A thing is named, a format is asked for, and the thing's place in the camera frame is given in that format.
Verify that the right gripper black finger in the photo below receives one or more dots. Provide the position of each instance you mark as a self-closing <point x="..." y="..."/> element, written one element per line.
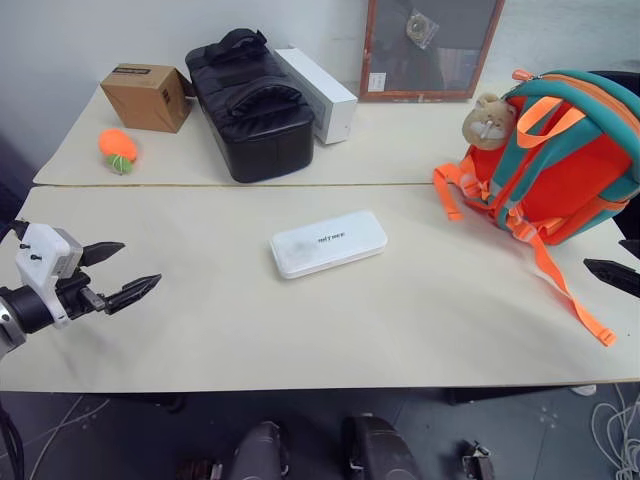
<point x="612" y="275"/>
<point x="631" y="245"/>

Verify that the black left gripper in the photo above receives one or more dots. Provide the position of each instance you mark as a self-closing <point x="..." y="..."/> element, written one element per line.
<point x="75" y="299"/>

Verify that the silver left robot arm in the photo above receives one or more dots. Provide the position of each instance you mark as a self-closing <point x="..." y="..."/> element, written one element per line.
<point x="15" y="312"/>

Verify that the orange and teal backpack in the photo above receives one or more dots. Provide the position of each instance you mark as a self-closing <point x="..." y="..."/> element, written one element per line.
<point x="555" y="165"/>

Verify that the white case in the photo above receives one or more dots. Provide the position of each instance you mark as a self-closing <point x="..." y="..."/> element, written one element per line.
<point x="327" y="244"/>

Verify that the orange plush carrot toy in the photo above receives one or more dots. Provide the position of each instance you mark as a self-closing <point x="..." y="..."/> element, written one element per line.
<point x="119" y="149"/>

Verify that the brown cardboard box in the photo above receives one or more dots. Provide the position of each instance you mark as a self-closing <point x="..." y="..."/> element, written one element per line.
<point x="145" y="97"/>

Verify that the black padded carry bag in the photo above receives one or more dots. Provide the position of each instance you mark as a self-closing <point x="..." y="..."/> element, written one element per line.
<point x="255" y="107"/>

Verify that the dark rounded robot leg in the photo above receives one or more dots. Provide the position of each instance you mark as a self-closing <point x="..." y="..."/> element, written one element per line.
<point x="262" y="452"/>
<point x="377" y="450"/>

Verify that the white oblong box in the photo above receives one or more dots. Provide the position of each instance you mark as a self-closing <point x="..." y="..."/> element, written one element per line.
<point x="320" y="95"/>

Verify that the wooden framed dark board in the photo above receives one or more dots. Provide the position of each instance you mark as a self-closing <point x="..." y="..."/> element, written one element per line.
<point x="425" y="55"/>

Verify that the small bagged round item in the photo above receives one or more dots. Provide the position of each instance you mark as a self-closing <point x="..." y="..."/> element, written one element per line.
<point x="419" y="26"/>

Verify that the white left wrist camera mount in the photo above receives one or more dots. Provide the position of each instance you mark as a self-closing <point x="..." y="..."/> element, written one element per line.
<point x="42" y="250"/>

